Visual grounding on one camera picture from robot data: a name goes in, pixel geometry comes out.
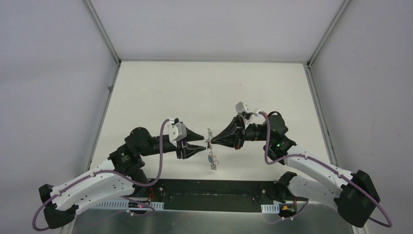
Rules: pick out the left aluminium frame post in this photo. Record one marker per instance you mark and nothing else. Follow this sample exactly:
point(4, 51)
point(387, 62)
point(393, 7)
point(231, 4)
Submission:
point(101, 30)

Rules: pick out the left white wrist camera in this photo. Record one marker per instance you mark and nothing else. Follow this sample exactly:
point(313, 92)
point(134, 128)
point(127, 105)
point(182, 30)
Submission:
point(176, 130)

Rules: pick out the left white slotted cable duct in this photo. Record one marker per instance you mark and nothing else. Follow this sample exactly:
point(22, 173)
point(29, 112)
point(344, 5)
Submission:
point(123, 204)

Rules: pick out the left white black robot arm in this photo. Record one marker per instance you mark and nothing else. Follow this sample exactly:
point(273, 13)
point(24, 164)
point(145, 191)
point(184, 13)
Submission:
point(136, 164)

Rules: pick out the white slotted cable duct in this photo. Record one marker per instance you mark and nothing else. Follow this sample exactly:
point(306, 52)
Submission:
point(123, 204)
point(270, 209)

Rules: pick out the right aluminium frame post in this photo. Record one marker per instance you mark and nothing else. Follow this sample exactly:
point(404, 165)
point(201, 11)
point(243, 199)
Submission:
point(328, 32)

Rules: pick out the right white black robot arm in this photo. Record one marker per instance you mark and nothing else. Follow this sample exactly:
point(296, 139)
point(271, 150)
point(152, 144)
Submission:
point(352, 195)

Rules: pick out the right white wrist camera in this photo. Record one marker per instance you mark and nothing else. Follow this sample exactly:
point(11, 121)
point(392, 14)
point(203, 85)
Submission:
point(245, 110)

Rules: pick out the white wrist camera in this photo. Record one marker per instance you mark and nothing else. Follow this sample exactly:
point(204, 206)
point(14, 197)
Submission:
point(245, 110)
point(176, 130)

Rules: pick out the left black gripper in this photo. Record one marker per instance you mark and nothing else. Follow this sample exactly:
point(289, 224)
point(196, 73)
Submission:
point(180, 146)

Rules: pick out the aluminium frame post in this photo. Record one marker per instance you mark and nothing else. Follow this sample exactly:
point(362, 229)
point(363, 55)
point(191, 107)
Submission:
point(328, 32)
point(101, 30)

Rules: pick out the right white slotted cable duct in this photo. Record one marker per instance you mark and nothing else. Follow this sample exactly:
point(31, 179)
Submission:
point(270, 209)

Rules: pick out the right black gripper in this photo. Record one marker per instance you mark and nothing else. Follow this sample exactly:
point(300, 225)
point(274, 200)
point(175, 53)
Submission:
point(236, 127)

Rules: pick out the large silver carabiner keyring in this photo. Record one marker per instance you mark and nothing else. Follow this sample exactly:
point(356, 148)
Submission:
point(210, 136)

